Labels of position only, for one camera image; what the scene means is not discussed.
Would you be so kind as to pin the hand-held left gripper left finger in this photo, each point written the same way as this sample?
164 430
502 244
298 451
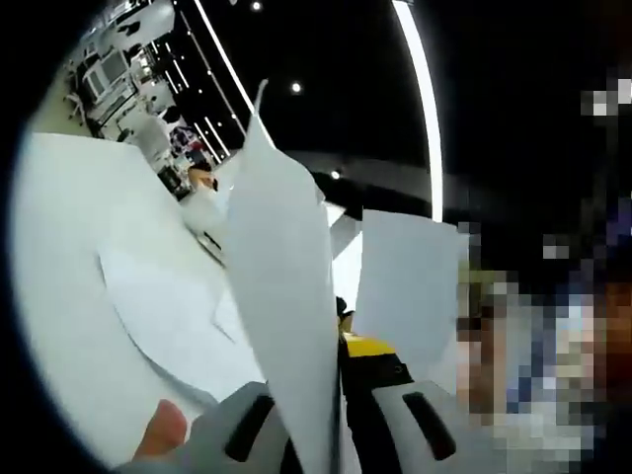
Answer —
207 434

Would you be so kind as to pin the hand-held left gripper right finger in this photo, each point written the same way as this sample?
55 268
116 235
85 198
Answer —
375 419

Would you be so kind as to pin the white printing paper sheet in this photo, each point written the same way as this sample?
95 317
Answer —
163 306
405 286

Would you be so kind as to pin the stack of white printing papers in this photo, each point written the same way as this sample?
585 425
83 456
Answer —
281 276

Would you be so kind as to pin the person's left hand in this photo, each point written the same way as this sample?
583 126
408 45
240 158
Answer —
163 429

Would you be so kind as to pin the white printer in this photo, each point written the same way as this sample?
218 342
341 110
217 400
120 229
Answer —
212 217

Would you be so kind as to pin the wide ceiling light strip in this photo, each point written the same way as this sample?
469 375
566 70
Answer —
424 74

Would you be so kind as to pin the curved ceiling light strip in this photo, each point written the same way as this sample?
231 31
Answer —
220 64

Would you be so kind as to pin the row of white workstations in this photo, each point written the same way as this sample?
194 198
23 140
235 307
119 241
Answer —
108 74

